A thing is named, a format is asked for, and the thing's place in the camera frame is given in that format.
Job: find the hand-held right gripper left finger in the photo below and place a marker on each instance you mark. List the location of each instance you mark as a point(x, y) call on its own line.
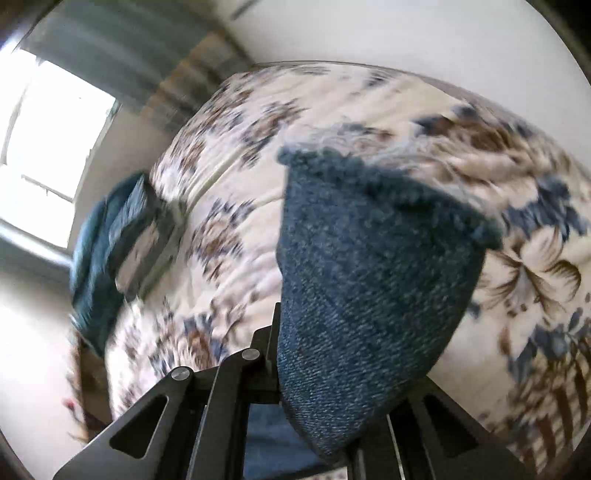
point(265, 360)

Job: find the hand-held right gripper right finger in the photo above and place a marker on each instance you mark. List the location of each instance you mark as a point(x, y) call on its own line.
point(374, 461)

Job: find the blue denim jeans pants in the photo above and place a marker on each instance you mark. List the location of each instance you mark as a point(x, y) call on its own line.
point(369, 300)

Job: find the folded light beige pants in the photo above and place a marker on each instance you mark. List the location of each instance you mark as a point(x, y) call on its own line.
point(159, 258)

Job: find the floral blanket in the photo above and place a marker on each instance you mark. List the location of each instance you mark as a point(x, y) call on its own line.
point(240, 203)

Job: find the brown checked bed sheet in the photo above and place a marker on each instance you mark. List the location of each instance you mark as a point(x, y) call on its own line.
point(561, 410)

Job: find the window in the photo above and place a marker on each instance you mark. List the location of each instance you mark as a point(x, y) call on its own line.
point(51, 138)

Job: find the striped teal curtain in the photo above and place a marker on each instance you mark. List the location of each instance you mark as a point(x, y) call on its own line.
point(138, 50)

